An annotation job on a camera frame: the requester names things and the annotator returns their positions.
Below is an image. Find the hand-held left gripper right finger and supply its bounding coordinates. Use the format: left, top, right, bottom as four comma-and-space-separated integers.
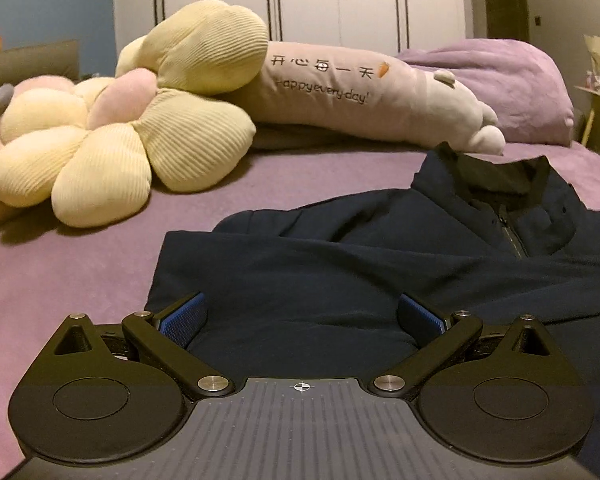
371, 292, 555, 402

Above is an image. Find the long pink printed plush pillow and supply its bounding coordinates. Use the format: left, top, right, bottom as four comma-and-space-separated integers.
252, 40, 507, 156

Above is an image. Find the dark door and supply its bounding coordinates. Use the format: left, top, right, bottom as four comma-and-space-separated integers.
482, 0, 531, 43

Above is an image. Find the pastel flower plush cushion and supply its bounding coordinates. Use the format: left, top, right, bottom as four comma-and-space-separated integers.
0, 71, 257, 228

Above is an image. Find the yellow-green ribbed plush cushion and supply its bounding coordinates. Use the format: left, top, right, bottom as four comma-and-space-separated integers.
115, 0, 271, 96

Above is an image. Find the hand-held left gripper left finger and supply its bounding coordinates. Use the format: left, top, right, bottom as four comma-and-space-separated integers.
54, 291, 235, 401

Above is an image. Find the white wardrobe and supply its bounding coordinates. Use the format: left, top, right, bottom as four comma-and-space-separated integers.
114, 0, 473, 56

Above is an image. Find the grey padded headboard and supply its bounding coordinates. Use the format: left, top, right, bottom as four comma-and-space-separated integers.
0, 39, 81, 126

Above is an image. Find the purple duvet pillow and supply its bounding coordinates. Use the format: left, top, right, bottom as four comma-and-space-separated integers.
392, 38, 576, 148

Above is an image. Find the navy blue jacket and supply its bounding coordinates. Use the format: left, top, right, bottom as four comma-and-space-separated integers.
145, 141, 600, 480

